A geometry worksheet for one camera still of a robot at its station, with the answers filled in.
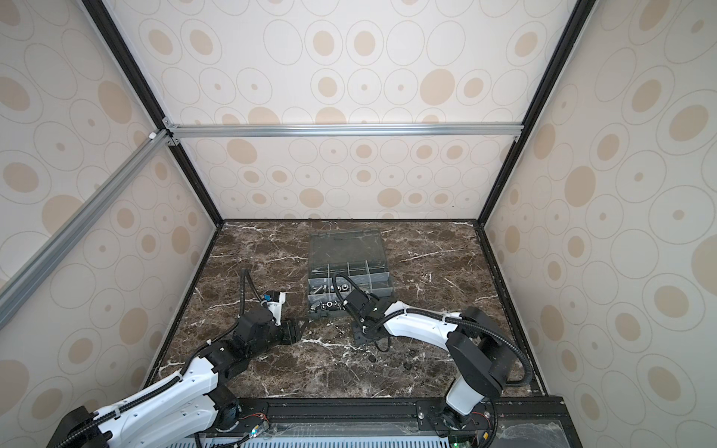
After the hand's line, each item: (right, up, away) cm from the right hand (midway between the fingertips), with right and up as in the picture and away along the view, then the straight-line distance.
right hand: (371, 332), depth 87 cm
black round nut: (+11, -8, -6) cm, 15 cm away
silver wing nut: (-18, +7, +5) cm, 20 cm away
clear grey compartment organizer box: (-4, +24, +23) cm, 33 cm away
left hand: (-18, +5, -6) cm, 20 cm away
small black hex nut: (0, -6, -4) cm, 8 cm away
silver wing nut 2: (-14, +8, +5) cm, 17 cm away
